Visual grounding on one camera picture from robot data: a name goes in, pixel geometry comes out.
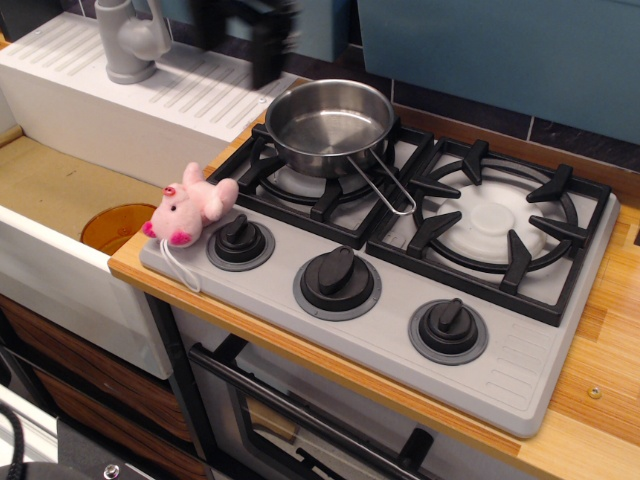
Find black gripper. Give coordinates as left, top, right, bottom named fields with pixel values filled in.
left=189, top=0, right=299, bottom=90

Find stainless steel pan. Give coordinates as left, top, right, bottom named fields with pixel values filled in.
left=265, top=79, right=417, bottom=216

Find black left stove knob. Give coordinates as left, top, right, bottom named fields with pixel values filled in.
left=206, top=214, right=276, bottom=272

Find black stove knob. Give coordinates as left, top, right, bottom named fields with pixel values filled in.
left=408, top=298, right=489, bottom=366
left=206, top=214, right=276, bottom=272
left=293, top=246, right=382, bottom=322

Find black middle stove knob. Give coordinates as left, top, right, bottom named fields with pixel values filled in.
left=293, top=246, right=382, bottom=322

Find grey toy stove top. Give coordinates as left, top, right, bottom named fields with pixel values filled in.
left=140, top=203, right=589, bottom=437

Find black right stove knob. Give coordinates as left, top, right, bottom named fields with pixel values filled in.
left=408, top=298, right=489, bottom=366

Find grey toy faucet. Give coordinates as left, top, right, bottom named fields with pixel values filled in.
left=95, top=1, right=171, bottom=85

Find black left burner grate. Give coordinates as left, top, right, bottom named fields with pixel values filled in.
left=208, top=121, right=435, bottom=249

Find black burner grate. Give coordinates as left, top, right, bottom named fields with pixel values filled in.
left=208, top=121, right=435, bottom=249
left=366, top=138, right=619, bottom=327

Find pink stuffed pig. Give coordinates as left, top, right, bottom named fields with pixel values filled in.
left=141, top=162, right=239, bottom=292

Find white toy sink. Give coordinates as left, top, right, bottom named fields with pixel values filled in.
left=1, top=13, right=294, bottom=379

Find orange plastic plate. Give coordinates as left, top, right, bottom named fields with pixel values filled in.
left=80, top=203, right=156, bottom=255

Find black right burner grate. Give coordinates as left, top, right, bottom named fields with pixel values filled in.
left=366, top=138, right=619, bottom=327

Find wooden drawer cabinet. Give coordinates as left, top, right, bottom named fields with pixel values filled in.
left=1, top=297, right=210, bottom=479

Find oven door with black handle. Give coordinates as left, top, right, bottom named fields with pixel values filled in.
left=188, top=335, right=518, bottom=479

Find black braided cable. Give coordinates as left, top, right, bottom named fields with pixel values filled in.
left=0, top=402, right=26, bottom=480

